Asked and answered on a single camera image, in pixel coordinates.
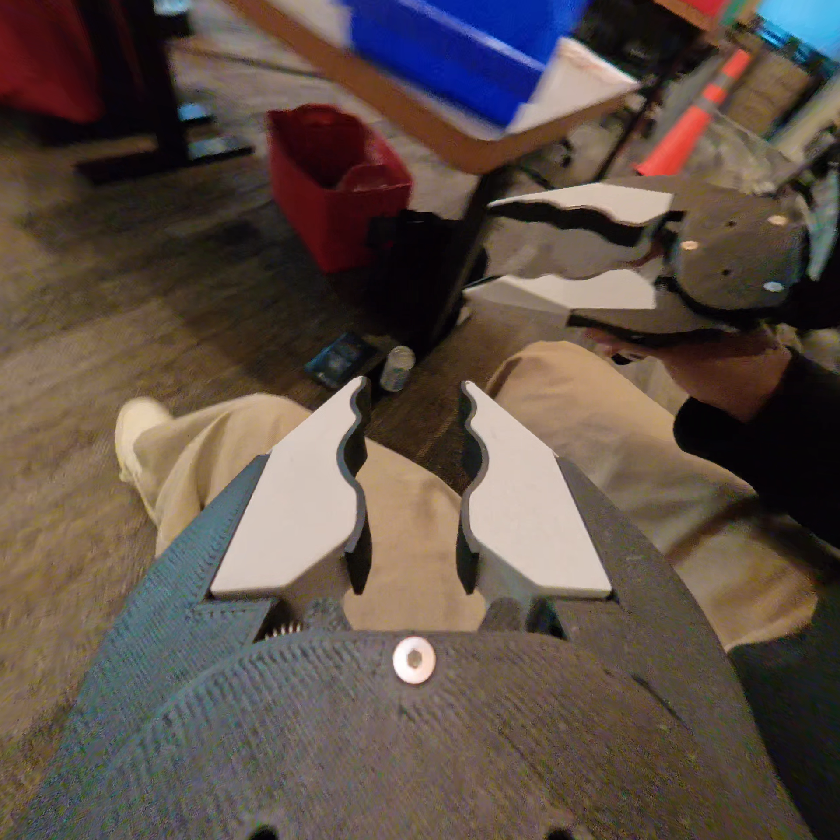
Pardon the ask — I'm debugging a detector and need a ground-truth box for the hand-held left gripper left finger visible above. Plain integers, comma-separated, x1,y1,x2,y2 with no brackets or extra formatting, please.
210,376,374,610

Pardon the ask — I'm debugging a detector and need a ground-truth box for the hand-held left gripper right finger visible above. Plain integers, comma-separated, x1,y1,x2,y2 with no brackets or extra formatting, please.
455,379,613,616

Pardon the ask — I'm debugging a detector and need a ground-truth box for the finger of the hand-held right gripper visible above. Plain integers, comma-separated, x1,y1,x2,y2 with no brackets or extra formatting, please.
462,226,659,315
489,182,678,248

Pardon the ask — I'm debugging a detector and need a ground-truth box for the person's right forearm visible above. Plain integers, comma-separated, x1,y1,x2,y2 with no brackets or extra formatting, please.
672,348,840,549

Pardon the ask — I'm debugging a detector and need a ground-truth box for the person's right hand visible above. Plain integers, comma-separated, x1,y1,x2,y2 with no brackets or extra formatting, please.
584,325,795,424

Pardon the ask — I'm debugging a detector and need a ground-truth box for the orange traffic cone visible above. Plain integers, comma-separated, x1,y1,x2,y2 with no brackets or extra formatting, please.
637,49,752,178

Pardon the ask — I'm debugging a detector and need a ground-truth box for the person's left leg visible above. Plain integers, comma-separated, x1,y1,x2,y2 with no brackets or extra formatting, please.
131,392,490,634

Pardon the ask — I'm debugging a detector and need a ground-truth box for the black desk leg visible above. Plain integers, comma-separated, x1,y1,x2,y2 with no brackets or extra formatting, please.
420,161,522,358
75,0,253,185

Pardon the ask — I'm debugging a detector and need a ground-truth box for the blue packet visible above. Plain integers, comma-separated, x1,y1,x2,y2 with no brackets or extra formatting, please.
305,331,385,389

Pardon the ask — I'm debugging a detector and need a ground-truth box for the black backpack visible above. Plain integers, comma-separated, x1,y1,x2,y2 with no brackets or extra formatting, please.
366,210,490,358

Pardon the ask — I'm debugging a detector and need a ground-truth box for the person's white left shoe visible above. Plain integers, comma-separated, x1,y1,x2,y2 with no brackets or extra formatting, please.
115,397,173,487

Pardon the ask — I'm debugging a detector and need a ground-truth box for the blue plastic bin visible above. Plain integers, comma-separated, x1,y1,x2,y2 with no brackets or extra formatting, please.
341,0,592,129

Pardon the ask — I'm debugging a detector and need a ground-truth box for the red plastic bin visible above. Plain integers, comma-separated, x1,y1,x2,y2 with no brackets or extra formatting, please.
266,104,414,274

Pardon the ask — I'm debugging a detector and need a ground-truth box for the red cloth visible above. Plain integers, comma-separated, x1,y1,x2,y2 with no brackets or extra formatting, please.
0,0,109,126

